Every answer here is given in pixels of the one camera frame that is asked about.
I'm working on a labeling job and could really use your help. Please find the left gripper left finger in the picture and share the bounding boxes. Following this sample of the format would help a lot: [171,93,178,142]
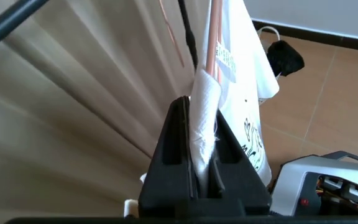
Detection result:
[138,95,200,218]

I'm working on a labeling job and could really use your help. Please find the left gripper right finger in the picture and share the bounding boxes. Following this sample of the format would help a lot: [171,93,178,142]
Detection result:
[208,108,272,218]

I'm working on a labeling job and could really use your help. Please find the white printed t-shirt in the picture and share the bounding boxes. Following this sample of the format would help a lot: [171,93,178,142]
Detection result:
[188,0,281,194]

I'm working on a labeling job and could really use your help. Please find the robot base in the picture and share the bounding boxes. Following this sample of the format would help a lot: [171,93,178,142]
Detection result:
[270,151,358,217]

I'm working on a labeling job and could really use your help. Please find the beige curtain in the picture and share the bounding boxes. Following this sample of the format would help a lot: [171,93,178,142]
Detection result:
[0,0,211,218]

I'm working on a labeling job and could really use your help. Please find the black garment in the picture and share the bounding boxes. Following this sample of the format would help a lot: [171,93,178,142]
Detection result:
[265,40,306,78]

